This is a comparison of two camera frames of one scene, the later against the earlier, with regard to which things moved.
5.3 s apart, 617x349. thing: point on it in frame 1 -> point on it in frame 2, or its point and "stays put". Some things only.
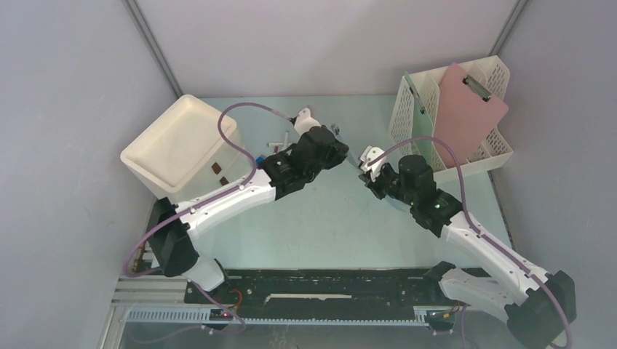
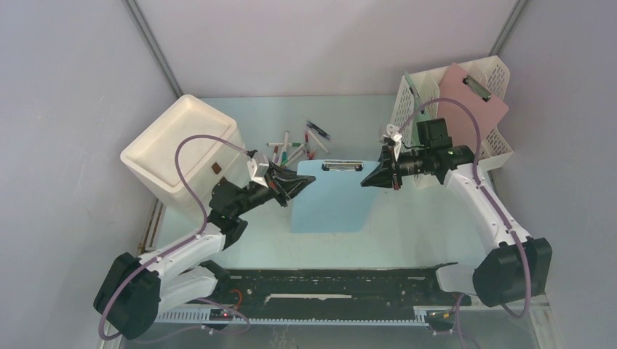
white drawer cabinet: x=182 y=155 stays put
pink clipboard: x=467 y=111 stays put
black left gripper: x=338 y=153 -> x=287 y=186
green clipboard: x=423 y=122 stays put
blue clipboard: x=350 y=193 -> x=336 y=201
